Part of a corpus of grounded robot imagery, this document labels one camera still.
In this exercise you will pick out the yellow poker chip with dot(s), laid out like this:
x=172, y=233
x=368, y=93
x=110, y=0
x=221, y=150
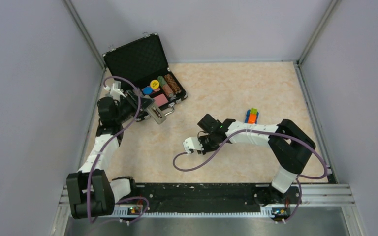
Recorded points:
x=154, y=84

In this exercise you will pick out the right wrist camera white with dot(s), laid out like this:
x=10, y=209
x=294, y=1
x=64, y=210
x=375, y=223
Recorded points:
x=193, y=145

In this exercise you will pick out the brown poker chip stack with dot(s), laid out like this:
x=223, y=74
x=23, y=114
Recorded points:
x=172, y=83

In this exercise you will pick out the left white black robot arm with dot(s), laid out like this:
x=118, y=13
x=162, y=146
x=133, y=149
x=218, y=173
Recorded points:
x=90, y=193

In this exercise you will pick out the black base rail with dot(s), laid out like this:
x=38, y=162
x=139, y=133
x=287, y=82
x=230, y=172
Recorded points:
x=208, y=200

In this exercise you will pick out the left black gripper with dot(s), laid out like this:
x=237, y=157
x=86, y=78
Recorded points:
x=133, y=100

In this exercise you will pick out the pink card deck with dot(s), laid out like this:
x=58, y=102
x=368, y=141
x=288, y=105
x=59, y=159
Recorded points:
x=161, y=100

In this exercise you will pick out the blue poker chip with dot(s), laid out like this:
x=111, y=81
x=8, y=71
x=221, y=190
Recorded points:
x=147, y=90

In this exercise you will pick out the white remote control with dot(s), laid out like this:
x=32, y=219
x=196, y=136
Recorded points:
x=155, y=118

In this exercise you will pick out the black poker chip case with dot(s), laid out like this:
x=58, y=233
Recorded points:
x=141, y=61

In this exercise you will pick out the colourful toy block car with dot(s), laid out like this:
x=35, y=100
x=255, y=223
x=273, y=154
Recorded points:
x=252, y=115

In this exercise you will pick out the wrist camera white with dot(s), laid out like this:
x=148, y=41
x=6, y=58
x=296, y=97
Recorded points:
x=115, y=90
x=193, y=145

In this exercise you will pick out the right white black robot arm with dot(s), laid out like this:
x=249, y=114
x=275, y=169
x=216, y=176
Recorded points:
x=289, y=144

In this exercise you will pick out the black grey battery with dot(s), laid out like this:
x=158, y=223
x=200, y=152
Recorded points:
x=157, y=113

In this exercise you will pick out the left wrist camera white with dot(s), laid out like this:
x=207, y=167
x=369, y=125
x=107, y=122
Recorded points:
x=115, y=90

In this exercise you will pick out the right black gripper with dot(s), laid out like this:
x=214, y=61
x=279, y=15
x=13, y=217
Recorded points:
x=206, y=150

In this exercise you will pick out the green poker chip stack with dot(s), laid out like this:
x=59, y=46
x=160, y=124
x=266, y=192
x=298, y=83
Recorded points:
x=166, y=87

